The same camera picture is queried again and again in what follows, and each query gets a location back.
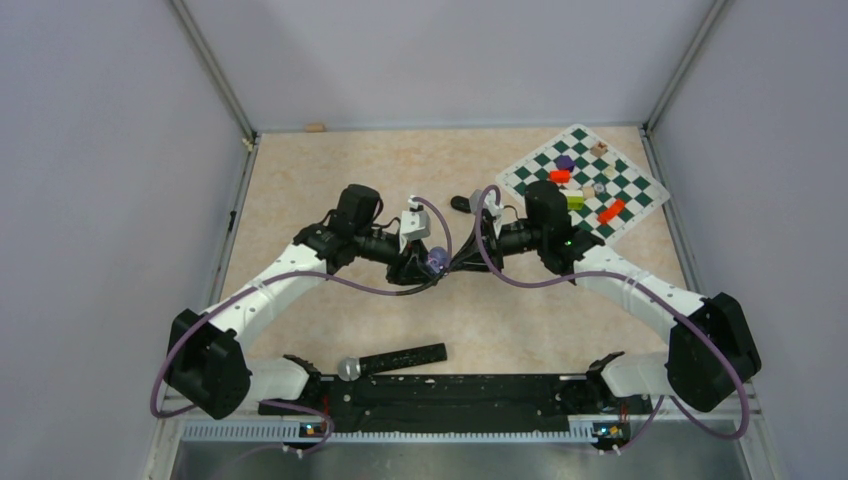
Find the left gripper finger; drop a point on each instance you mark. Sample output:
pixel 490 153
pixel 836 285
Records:
pixel 414 278
pixel 415 251

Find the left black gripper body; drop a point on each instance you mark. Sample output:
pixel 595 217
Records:
pixel 407 257

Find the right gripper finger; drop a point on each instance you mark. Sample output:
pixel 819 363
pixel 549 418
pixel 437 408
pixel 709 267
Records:
pixel 468 253
pixel 467 264

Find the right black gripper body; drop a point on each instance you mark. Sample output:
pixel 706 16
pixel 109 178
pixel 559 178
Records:
pixel 509 239

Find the grey purple charging case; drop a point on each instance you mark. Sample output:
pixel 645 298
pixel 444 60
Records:
pixel 437 260

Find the black earbud charging case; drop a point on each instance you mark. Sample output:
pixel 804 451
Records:
pixel 460 204

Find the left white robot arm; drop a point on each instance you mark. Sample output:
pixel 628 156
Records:
pixel 205 360

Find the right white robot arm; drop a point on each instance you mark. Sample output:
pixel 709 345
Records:
pixel 710 348

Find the yellow green block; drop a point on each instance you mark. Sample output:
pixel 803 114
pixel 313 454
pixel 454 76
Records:
pixel 575 199

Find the red block upper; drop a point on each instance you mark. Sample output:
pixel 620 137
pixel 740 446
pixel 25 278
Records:
pixel 560 176

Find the red block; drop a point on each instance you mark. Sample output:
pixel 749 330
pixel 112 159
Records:
pixel 611 212
pixel 560 176

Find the purple block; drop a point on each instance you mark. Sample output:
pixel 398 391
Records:
pixel 565 162

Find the red block lower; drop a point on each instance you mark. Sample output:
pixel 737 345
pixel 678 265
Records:
pixel 611 212

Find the black microphone silver head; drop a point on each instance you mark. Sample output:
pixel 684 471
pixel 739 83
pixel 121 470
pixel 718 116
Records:
pixel 353 368

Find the green white chessboard mat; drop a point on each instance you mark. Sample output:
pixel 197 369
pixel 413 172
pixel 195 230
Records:
pixel 642 193

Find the small wooden cube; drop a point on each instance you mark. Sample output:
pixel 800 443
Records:
pixel 599 149

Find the cork stopper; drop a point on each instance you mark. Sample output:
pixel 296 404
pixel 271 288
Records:
pixel 315 128

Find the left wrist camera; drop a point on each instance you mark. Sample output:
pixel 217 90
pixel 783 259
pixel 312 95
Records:
pixel 415 223

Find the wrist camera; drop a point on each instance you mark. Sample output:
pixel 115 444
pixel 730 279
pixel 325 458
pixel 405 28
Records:
pixel 415 223
pixel 484 201

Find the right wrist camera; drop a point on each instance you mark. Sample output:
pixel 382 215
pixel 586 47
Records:
pixel 484 201

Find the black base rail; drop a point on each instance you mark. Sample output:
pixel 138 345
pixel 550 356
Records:
pixel 452 404

